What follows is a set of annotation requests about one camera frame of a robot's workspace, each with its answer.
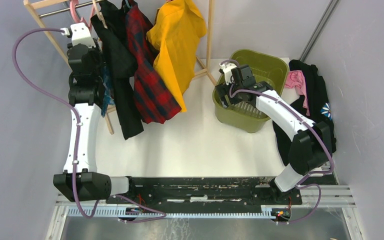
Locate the yellow skirt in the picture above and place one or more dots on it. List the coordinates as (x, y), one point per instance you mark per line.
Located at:
(176, 34)

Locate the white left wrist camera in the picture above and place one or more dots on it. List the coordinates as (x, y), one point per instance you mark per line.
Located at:
(79, 33)

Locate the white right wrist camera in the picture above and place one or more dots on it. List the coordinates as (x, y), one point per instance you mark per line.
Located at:
(226, 71)

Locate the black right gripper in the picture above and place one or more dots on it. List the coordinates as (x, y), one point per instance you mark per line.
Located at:
(223, 89)

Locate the olive green plastic basket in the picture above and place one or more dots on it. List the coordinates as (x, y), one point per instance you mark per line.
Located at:
(244, 116)

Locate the metal rack rod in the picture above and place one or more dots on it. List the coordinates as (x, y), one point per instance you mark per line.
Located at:
(67, 9)

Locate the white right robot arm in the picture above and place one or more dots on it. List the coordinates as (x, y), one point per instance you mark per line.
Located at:
(311, 142)

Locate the black garment with flower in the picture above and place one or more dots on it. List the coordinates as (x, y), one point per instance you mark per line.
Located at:
(318, 100)

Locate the red plaid skirt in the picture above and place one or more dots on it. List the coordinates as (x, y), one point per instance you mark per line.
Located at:
(153, 99)

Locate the blue floral skirt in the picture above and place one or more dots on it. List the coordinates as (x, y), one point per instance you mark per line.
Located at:
(108, 99)

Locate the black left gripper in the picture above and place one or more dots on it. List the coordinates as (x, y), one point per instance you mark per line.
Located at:
(97, 52)

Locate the black skirt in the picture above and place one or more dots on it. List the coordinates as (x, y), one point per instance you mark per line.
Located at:
(122, 66)

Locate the pink garment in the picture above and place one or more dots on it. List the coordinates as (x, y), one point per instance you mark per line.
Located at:
(296, 80)

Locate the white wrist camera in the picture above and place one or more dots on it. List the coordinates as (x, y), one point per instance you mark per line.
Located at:
(226, 71)
(79, 33)

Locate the pink plastic hanger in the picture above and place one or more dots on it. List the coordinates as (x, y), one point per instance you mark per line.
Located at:
(75, 16)

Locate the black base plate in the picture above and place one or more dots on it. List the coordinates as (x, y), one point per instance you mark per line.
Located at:
(209, 195)

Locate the wooden clothes rack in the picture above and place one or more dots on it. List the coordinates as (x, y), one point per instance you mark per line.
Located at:
(205, 66)

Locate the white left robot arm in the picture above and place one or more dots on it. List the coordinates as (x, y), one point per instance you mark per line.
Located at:
(80, 178)

